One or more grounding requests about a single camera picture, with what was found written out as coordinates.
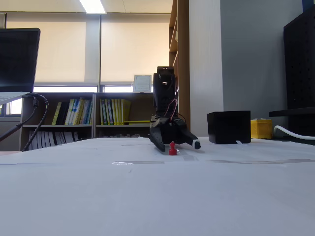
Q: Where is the slanted yellow book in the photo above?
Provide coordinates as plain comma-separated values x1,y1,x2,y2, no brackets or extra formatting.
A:
51,101,63,126

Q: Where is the ceiling light panel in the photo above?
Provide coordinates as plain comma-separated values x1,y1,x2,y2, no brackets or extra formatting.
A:
78,0,107,14

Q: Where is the low wooden bookshelf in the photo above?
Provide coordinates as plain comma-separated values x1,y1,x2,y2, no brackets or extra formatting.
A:
19,92,96,151
94,91,158,139

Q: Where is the yellow white book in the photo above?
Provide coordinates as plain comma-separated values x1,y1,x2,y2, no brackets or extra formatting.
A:
65,98,75,125

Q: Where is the black metal shelf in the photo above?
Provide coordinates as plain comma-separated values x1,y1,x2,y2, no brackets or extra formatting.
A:
268,106,315,118

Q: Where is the framed white notice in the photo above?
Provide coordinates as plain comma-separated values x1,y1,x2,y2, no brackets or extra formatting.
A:
132,74,153,93

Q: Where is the beige roller blind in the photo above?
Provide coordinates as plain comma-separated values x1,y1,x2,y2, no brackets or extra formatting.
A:
5,21,87,84
100,21,171,84

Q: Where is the black pegboard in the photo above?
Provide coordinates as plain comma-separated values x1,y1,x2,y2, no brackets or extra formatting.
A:
283,4,315,138

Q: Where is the white power cable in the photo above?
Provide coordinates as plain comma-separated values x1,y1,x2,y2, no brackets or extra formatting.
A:
273,125,315,141

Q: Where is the red white servo cable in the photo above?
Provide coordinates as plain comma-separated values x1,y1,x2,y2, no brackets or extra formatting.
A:
163,97,179,122

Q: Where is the black laptop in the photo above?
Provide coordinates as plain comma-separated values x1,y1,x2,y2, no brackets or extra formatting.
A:
0,28,41,106

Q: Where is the tall wooden bookshelf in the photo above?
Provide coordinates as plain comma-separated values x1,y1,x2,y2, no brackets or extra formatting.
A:
168,0,190,138

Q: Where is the red plastic pawn piece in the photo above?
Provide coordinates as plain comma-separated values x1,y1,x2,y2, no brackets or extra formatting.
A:
168,140,178,156

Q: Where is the white black binder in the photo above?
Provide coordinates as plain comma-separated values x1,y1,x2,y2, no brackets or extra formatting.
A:
58,131,79,145
28,131,45,150
44,131,59,148

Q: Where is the black open box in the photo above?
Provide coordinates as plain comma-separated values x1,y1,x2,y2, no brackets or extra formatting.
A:
206,110,252,145

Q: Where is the thick black cable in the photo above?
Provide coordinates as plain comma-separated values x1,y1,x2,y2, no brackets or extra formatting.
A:
0,94,38,143

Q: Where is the thin black cable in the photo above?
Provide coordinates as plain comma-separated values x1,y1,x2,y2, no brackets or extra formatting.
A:
21,92,99,152

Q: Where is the blue green book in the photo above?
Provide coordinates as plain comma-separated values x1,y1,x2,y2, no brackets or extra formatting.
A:
85,99,94,125

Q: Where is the yellow cardboard box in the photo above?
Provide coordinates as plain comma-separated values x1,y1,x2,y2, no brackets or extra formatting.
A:
250,118,273,140

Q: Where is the blue white book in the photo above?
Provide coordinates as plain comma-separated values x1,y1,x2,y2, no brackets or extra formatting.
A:
73,99,82,125

